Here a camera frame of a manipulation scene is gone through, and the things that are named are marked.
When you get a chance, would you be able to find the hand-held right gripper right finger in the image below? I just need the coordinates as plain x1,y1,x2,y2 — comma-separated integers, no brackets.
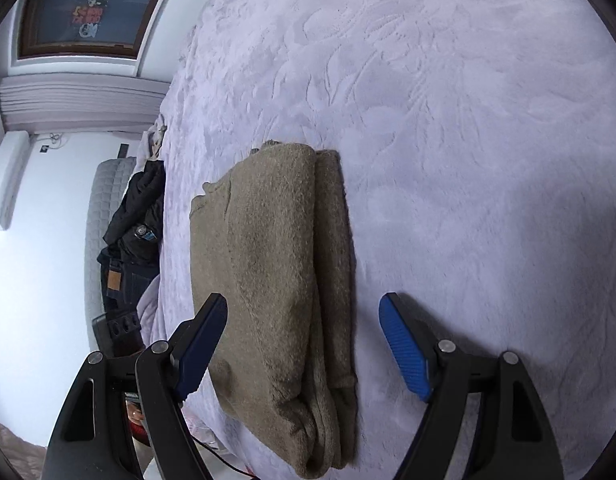
379,292,565,480

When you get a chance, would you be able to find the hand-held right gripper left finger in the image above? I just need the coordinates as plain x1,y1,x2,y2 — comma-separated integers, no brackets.
46,292,229,480

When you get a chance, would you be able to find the brown knit sweater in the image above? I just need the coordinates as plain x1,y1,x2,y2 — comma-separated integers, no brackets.
189,141,359,479

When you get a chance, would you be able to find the black belt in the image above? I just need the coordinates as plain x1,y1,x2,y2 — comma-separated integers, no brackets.
91,310,141,356

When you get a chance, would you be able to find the lavender embossed bed blanket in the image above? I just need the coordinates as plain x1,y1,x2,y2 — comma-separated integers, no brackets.
138,0,616,480

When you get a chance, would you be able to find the grey pleated curtain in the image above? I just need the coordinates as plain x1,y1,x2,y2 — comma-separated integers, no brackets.
0,77,171,134

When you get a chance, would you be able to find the dark framed window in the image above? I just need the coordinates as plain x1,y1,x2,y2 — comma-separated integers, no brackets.
16,0,183,61

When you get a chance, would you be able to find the red cable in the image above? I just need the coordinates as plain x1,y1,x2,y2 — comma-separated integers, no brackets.
190,437,253,478

